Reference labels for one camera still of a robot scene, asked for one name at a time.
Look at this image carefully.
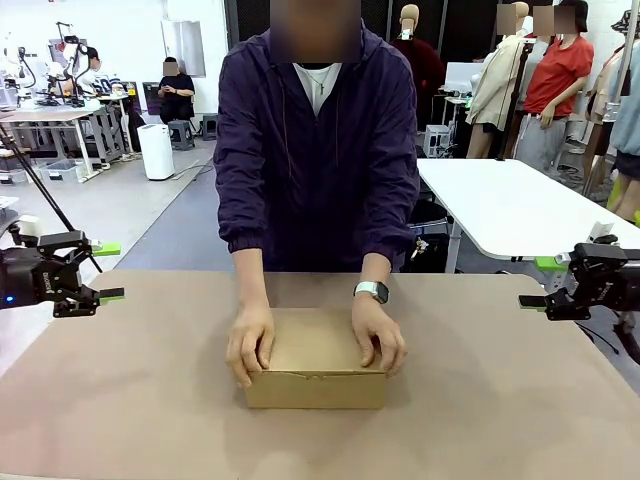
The person right forearm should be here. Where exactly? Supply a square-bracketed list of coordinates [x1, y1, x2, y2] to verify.
[232, 248, 274, 311]

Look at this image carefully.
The person left hand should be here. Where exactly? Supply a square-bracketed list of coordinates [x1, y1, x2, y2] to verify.
[351, 305, 407, 379]

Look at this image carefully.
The grey computer case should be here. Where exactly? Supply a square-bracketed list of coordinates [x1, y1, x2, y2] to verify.
[423, 124, 454, 160]

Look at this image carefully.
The person in purple jacket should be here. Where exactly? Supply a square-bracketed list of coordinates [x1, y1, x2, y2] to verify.
[213, 19, 421, 274]

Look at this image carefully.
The mannequin in dark red sweater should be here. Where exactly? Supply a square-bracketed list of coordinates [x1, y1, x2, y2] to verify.
[392, 4, 446, 99]

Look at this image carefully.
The clear plastic storage bin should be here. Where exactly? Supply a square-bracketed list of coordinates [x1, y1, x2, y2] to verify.
[38, 159, 85, 184]

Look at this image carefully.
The man in black t-shirt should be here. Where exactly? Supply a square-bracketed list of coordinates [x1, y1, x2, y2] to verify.
[158, 57, 196, 124]

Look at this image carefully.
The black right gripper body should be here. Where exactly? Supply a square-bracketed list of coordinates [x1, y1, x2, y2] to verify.
[592, 249, 640, 309]

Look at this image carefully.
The white background workbench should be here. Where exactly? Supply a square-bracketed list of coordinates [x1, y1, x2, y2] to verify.
[0, 93, 132, 181]

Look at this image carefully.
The silver wall panel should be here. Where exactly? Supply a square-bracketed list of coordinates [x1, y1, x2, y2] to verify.
[160, 20, 207, 78]

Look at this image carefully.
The brown cardboard box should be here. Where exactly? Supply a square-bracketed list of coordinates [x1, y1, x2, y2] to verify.
[243, 307, 387, 410]

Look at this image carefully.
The person right hand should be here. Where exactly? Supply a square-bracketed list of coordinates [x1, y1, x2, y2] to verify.
[225, 304, 276, 390]

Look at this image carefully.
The white wrist watch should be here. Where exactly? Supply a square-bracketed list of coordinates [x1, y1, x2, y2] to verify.
[353, 280, 390, 305]

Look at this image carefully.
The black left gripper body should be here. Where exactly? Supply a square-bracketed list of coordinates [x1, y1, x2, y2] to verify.
[0, 247, 60, 310]

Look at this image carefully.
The white air purifier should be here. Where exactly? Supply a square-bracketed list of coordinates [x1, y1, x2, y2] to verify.
[136, 124, 176, 181]

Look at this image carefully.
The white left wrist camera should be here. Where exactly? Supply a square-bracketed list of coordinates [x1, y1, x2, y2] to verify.
[8, 215, 42, 247]

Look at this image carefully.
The black floor cable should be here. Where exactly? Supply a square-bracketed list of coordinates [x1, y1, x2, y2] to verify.
[578, 322, 621, 356]

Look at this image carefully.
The mannequin in beige coat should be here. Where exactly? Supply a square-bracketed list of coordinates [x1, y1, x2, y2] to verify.
[467, 2, 532, 160]

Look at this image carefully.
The mannequin in light blue jacket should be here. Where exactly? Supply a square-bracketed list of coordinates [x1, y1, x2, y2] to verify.
[607, 9, 640, 221]

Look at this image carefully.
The black tripod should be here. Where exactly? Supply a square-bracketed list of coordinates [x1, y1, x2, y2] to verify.
[0, 124, 104, 274]

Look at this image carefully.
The person left forearm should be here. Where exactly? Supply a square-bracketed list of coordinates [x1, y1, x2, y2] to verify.
[351, 252, 394, 314]

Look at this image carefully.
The person in white shirt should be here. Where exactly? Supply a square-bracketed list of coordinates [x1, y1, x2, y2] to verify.
[79, 47, 120, 97]

